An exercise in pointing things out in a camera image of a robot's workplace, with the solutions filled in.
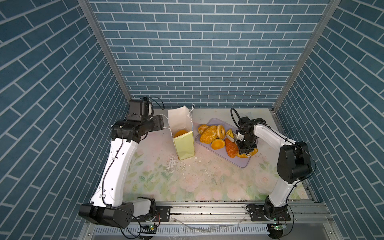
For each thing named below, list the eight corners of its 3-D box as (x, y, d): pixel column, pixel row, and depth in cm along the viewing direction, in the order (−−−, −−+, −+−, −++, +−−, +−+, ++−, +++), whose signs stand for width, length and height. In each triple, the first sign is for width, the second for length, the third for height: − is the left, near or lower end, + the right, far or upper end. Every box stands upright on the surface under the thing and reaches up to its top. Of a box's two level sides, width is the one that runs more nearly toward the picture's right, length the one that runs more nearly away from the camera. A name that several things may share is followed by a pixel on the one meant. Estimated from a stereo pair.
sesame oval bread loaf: (199, 143, 103) (199, 136, 96) (210, 130, 110) (211, 123, 104) (208, 149, 100) (208, 142, 94) (219, 135, 107) (220, 128, 101)
